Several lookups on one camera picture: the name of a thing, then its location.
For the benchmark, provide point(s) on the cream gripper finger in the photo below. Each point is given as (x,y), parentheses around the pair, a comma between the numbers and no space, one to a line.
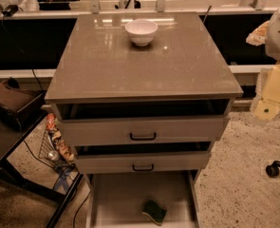
(258,36)
(266,103)

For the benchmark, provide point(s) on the green yellow sponge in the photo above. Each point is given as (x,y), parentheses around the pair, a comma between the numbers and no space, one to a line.
(154,212)

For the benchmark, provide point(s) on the top grey drawer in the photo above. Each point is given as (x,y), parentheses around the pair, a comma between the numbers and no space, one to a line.
(185,122)

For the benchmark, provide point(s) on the grey drawer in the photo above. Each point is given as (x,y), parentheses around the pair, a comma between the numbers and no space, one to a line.
(146,157)
(117,200)
(185,122)

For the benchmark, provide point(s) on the grey drawer cabinet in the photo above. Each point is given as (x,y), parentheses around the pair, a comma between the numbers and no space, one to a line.
(102,72)

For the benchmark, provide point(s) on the middle grey drawer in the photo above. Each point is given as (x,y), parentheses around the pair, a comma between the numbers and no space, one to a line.
(146,157)

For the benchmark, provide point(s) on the bottom grey drawer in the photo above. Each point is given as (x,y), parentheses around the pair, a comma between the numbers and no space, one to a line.
(117,200)

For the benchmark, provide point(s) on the black chair caster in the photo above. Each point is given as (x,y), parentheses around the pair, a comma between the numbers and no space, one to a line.
(273,170)

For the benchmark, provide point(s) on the white ceramic bowl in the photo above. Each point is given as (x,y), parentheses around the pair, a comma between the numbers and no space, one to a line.
(141,32)

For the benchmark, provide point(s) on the colourful snack bag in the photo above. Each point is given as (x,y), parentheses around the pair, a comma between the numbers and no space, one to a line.
(57,139)

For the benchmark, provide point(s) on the black power adapter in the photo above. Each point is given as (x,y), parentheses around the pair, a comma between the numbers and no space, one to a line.
(10,10)

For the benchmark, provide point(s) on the dark brown box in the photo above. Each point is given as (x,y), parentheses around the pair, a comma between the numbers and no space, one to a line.
(17,105)

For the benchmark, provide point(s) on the black side table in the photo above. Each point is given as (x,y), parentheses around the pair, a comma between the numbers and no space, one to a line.
(9,141)

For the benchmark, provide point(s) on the black wire basket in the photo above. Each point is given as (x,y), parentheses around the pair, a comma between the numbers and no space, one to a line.
(50,155)

